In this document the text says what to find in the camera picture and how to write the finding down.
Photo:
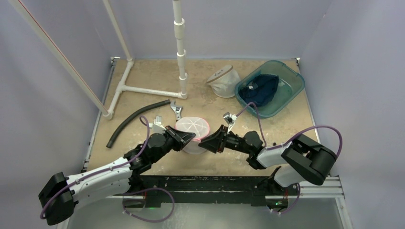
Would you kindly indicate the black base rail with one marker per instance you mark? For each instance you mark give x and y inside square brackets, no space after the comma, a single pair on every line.
[250,190]

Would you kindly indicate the white PVC pipe frame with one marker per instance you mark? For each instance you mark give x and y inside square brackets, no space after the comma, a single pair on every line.
[179,31]

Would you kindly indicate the dark blue garment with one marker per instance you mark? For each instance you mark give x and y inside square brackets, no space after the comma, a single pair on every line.
[260,90]

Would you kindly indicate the pink-trimmed mesh laundry bag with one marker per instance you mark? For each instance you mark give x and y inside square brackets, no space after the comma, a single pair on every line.
[199,127]

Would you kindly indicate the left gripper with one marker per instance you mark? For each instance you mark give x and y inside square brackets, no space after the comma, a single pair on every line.
[183,137]

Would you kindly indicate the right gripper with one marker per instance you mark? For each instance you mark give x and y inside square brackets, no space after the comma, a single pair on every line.
[222,141]

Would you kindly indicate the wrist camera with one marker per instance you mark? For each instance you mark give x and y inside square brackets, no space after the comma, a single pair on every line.
[230,119]
[157,125]

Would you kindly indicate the red-handled adjustable wrench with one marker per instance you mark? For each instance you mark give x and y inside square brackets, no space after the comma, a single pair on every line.
[177,109]

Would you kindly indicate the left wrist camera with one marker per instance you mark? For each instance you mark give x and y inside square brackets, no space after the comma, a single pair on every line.
[157,125]

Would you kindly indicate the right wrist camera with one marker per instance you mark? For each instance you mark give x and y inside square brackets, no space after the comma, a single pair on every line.
[230,119]

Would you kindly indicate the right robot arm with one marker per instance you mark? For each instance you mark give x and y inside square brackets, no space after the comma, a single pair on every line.
[301,158]

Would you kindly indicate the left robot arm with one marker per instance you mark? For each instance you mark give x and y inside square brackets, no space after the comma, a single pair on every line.
[63,194]

